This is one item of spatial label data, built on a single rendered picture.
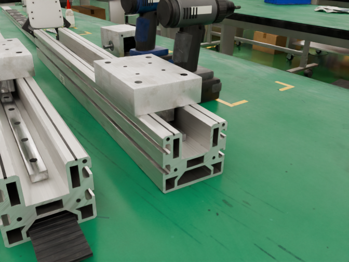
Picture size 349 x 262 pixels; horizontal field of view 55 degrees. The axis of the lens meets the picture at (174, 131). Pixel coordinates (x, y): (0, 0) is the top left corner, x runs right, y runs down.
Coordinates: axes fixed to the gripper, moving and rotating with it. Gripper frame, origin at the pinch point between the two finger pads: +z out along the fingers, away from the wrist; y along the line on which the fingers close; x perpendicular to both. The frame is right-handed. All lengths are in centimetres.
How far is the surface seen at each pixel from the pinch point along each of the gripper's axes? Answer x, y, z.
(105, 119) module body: 64, 5, 0
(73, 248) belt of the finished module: 89, 18, 2
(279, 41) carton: -192, -324, 64
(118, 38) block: 23.5, -14.4, -4.7
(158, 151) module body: 83, 5, -3
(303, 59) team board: -103, -263, 60
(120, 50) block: 23.7, -14.8, -1.1
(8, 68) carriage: 52, 18, -7
